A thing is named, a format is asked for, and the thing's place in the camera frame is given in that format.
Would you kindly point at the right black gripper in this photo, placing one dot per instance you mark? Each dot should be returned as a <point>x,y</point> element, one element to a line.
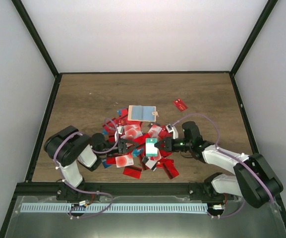
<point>169,146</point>

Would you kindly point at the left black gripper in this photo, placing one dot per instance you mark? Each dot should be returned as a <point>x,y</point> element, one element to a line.
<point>122,144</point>

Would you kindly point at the beige leather card holder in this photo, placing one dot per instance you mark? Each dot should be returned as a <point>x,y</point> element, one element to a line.
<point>142,113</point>

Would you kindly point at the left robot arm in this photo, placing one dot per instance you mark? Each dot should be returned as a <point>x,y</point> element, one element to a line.
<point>70,146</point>

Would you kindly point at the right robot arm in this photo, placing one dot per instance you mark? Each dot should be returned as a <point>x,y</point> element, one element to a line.
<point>251,176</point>

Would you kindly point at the white pink gradient card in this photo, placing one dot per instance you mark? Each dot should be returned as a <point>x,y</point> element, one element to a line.
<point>132,132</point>

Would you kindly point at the white red circle card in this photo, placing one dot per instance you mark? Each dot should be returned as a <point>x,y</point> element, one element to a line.
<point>157,131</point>

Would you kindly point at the red card bottom right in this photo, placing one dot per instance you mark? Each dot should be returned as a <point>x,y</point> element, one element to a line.
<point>168,166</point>

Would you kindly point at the red card bottom centre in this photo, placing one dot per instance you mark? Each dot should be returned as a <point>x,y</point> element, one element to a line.
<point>132,171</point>

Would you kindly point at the lone red VIP card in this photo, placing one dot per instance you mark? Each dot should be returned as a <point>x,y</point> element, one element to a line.
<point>181,106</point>

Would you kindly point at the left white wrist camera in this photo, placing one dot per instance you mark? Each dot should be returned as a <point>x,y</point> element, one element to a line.
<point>120,130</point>

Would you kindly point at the light blue cable duct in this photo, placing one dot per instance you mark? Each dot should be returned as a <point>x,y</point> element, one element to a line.
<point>185,208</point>

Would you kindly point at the black front frame rail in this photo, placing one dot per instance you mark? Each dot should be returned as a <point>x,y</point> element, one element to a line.
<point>193,190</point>

